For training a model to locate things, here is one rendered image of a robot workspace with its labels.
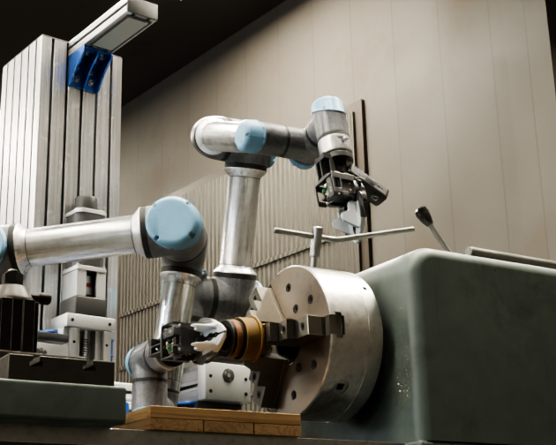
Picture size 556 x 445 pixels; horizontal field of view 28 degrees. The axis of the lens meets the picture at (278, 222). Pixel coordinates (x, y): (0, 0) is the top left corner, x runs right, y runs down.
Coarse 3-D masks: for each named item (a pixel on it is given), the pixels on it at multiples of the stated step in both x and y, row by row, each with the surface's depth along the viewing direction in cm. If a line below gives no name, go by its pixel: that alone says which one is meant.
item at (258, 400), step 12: (264, 360) 221; (276, 360) 223; (288, 360) 224; (252, 372) 224; (264, 372) 222; (276, 372) 223; (264, 384) 223; (276, 384) 224; (264, 396) 223; (276, 396) 225; (276, 408) 225
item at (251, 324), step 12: (228, 324) 217; (240, 324) 218; (252, 324) 218; (228, 336) 221; (240, 336) 215; (252, 336) 216; (264, 336) 217; (228, 348) 220; (240, 348) 216; (252, 348) 217; (264, 348) 220; (252, 360) 219
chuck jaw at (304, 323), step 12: (264, 324) 219; (276, 324) 218; (288, 324) 216; (300, 324) 215; (312, 324) 213; (324, 324) 215; (336, 324) 214; (276, 336) 217; (288, 336) 215; (300, 336) 214; (312, 336) 214; (336, 336) 214
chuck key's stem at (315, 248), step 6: (312, 228) 230; (318, 228) 229; (318, 234) 229; (312, 240) 229; (318, 240) 229; (312, 246) 229; (318, 246) 229; (312, 252) 229; (318, 252) 229; (312, 258) 229; (312, 264) 229
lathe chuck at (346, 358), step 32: (288, 288) 229; (320, 288) 218; (352, 288) 222; (352, 320) 216; (288, 352) 230; (320, 352) 215; (352, 352) 215; (288, 384) 223; (320, 384) 213; (352, 384) 216; (320, 416) 220
